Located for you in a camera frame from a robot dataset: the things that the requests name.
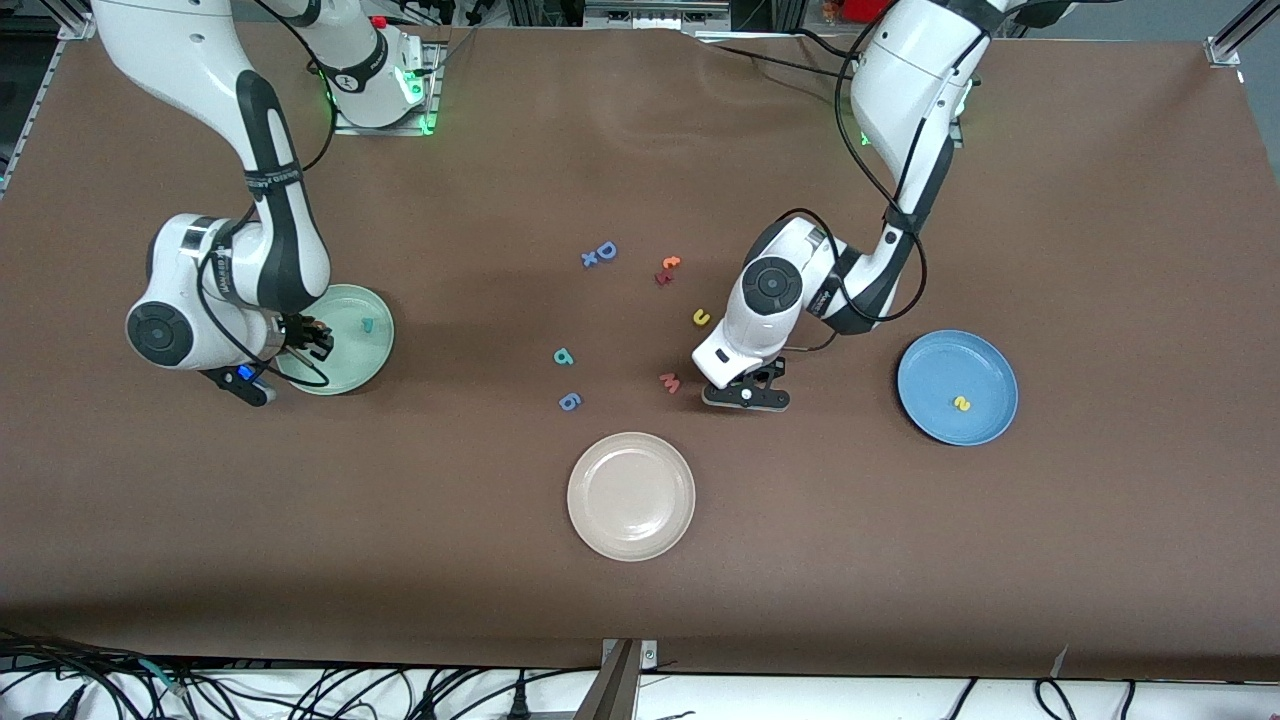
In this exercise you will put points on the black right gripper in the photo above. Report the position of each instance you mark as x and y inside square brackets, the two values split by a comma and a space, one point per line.
[300, 331]

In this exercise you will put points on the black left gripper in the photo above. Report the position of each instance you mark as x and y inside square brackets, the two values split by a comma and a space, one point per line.
[762, 376]

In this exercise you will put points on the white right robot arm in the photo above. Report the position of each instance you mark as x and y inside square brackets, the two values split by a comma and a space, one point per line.
[180, 60]

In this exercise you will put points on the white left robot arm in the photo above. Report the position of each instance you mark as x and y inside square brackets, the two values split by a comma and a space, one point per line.
[740, 330]

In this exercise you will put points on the pink letter w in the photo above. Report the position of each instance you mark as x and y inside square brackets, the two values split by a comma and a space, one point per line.
[670, 384]

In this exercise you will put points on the brown table cover sheet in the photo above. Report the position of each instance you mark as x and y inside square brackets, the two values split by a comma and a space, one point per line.
[200, 500]

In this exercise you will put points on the pale green plate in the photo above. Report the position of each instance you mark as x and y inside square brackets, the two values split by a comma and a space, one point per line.
[360, 360]

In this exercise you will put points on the beige plate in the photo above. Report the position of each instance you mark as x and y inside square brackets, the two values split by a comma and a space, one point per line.
[630, 497]

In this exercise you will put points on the periwinkle letter g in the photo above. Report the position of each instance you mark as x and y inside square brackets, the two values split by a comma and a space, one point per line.
[564, 404]

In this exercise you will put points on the blue letter D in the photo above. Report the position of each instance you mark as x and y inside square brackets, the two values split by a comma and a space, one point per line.
[600, 252]

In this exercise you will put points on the blue plate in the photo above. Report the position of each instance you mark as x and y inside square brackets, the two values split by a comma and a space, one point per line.
[985, 370]

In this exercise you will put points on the black power plug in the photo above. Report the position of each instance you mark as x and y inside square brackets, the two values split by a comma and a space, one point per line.
[520, 705]

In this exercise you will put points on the grey power strip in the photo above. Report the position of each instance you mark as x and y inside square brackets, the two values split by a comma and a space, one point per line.
[650, 15]

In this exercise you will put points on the red box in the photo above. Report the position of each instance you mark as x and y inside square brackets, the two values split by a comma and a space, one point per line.
[858, 10]

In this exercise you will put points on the silver corner bracket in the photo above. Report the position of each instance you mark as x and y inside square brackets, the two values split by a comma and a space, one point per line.
[648, 655]

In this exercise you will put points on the grey aluminium profile post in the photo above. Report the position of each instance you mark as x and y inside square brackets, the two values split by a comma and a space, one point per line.
[612, 695]

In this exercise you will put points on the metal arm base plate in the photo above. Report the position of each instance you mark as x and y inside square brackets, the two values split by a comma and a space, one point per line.
[434, 90]

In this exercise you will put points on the aluminium frame rail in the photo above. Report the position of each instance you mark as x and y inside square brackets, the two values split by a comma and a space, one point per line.
[78, 28]
[1225, 48]

